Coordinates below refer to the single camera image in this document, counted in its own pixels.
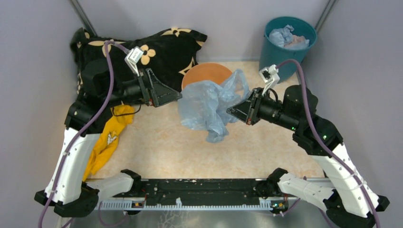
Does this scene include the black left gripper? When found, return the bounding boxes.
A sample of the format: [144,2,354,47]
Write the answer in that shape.
[103,67,182,107]

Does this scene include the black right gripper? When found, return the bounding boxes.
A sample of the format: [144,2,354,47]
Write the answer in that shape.
[226,86,298,131]

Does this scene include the light blue trash bag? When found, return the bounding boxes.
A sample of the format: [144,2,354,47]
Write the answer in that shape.
[178,69,250,143]

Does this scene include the orange plastic bin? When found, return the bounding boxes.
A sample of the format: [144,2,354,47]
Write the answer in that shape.
[182,63,232,89]

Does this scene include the teal plastic bin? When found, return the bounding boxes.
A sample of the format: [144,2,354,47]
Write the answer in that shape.
[259,16,317,70]

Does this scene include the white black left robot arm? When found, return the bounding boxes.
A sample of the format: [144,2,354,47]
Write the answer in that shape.
[34,59,182,219]

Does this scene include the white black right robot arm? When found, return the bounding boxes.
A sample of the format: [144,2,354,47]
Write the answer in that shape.
[227,85,390,228]

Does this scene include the crumpled blue bag in bin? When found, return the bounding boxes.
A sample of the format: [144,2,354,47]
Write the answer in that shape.
[269,25,310,50]

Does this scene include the black floral pillow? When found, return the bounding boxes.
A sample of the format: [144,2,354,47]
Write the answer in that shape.
[70,28,208,105]

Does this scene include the yellow cloth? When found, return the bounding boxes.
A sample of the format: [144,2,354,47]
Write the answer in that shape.
[82,104,135,181]

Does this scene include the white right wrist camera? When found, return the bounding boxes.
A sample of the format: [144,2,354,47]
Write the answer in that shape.
[259,65,280,95]

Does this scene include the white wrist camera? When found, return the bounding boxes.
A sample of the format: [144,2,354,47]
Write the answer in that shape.
[125,47,144,76]
[259,65,280,95]

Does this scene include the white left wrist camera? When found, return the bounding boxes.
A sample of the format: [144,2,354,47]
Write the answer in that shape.
[125,47,144,76]

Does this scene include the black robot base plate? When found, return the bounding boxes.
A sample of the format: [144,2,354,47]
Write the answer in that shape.
[115,179,291,206]

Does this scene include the aluminium frame rail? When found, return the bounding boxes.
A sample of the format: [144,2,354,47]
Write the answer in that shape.
[295,0,349,171]

